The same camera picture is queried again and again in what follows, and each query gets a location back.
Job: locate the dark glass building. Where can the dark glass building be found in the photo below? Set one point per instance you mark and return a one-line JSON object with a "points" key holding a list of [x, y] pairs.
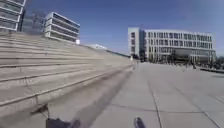
{"points": [[33, 23]]}

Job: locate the grey stone slab plaza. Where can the grey stone slab plaza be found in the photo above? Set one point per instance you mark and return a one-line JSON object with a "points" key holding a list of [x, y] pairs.
{"points": [[140, 96]]}

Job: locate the white banded building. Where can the white banded building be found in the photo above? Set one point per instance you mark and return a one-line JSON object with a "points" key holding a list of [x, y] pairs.
{"points": [[61, 28], [10, 13]]}

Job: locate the robot's own part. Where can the robot's own part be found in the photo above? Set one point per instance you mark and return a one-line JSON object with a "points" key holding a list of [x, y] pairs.
{"points": [[58, 123], [139, 123]]}

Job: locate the wide grey stone stairs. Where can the wide grey stone stairs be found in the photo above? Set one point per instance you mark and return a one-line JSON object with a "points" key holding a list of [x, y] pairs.
{"points": [[50, 66]]}

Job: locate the large white windowed building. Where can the large white windowed building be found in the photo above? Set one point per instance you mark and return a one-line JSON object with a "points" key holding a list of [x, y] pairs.
{"points": [[173, 41]]}

